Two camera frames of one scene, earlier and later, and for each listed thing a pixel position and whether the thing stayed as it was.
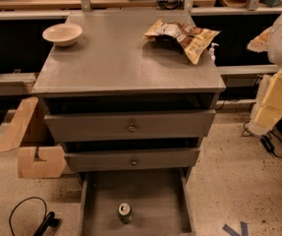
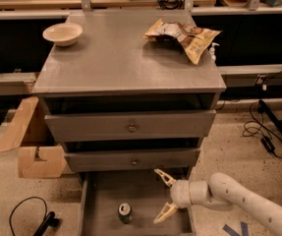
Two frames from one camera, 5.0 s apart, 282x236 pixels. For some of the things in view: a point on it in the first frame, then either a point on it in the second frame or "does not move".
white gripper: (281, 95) → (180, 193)
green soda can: (125, 212) does not move
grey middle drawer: (108, 160) does not move
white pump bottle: (211, 52) does not move
